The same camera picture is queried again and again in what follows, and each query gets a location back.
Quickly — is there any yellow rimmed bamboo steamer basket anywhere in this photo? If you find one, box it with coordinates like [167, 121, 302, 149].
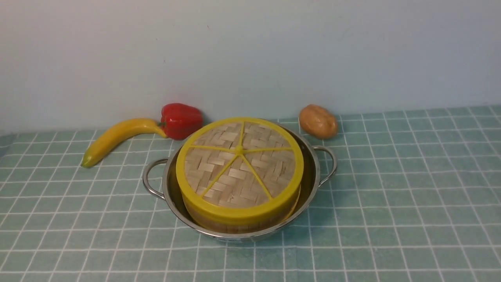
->
[175, 117, 305, 234]

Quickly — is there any stainless steel pot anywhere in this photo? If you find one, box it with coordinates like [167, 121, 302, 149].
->
[142, 129, 338, 242]

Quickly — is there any green checkered tablecloth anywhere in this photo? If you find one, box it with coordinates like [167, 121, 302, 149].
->
[0, 105, 501, 282]

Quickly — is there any brown potato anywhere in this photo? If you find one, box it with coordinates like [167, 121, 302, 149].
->
[299, 104, 339, 139]

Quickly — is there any woven bamboo steamer lid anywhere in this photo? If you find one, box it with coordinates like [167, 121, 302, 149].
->
[175, 117, 305, 226]

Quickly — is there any yellow banana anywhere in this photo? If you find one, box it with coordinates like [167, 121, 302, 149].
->
[81, 118, 168, 168]

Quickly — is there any red bell pepper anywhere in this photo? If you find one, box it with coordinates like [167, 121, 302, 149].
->
[160, 103, 204, 140]

